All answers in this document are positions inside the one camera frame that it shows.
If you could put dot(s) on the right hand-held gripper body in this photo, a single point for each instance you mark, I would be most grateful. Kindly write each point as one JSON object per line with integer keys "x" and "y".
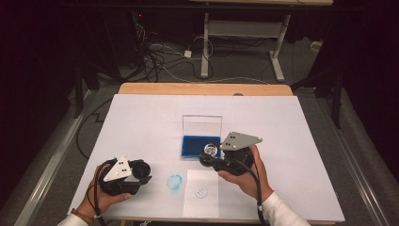
{"x": 238, "y": 141}

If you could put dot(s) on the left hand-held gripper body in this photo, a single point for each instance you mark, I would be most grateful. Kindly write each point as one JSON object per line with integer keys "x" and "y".
{"x": 119, "y": 171}

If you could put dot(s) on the stamp with clear knob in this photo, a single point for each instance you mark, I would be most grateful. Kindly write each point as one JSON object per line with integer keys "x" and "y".
{"x": 210, "y": 149}

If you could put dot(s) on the blue ink pad clear lid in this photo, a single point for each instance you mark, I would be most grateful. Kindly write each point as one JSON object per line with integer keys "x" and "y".
{"x": 194, "y": 146}

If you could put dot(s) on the person's left hand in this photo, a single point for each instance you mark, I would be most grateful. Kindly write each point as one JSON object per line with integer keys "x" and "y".
{"x": 94, "y": 201}

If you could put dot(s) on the person's right hand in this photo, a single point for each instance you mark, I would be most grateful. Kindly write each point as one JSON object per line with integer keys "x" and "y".
{"x": 251, "y": 185}

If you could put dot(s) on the large white table cover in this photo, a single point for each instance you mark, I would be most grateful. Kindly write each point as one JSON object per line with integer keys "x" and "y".
{"x": 141, "y": 125}

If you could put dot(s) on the white paper sheet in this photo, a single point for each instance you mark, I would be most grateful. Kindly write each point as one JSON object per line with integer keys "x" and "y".
{"x": 200, "y": 204}

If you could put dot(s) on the black stand leg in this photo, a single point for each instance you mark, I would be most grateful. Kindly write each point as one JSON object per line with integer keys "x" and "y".
{"x": 78, "y": 100}
{"x": 338, "y": 103}

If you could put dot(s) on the white power adapter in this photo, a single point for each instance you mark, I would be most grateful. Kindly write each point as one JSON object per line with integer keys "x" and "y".
{"x": 187, "y": 53}

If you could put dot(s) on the white-legged desk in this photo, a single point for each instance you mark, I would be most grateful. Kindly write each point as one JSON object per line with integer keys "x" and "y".
{"x": 243, "y": 29}

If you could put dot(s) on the white socket box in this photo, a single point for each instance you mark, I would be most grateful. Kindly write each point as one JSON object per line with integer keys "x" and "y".
{"x": 316, "y": 46}

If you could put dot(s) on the metal floor rail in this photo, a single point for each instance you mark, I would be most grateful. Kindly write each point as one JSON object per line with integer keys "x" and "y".
{"x": 360, "y": 182}
{"x": 47, "y": 175}

